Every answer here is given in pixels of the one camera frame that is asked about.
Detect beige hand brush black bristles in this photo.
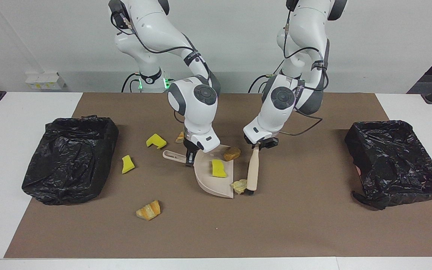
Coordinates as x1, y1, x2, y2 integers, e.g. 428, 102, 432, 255
244, 144, 261, 196

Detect brown bread roll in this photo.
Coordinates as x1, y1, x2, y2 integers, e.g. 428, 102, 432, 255
223, 147, 242, 162

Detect beige plastic dustpan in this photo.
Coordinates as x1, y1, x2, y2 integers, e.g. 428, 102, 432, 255
162, 144, 236, 199

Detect black bag-lined bin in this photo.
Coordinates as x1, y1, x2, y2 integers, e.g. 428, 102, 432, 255
345, 120, 432, 210
22, 115, 119, 206

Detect notched yellow sponge piece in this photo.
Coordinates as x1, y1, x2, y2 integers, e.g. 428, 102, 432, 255
146, 133, 167, 150

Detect large croissant piece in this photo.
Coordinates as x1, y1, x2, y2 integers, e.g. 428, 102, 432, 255
136, 200, 161, 221

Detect brown paper table mat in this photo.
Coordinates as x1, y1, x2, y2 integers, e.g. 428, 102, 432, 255
4, 93, 432, 258

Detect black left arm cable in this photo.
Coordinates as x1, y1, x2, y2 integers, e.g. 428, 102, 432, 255
279, 19, 331, 136

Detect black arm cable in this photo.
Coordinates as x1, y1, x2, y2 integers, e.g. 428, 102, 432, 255
110, 7, 213, 81
279, 19, 331, 136

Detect black left base cable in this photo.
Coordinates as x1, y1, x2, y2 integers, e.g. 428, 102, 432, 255
248, 73, 273, 93

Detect black base cable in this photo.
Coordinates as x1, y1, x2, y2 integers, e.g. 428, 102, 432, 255
248, 73, 273, 93
121, 73, 141, 93

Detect black right base cable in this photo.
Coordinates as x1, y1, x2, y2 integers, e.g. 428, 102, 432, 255
121, 73, 141, 93

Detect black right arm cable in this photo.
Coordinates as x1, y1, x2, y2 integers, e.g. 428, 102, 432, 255
110, 7, 213, 81

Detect white wall socket box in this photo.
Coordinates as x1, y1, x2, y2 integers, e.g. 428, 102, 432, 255
25, 72, 66, 90

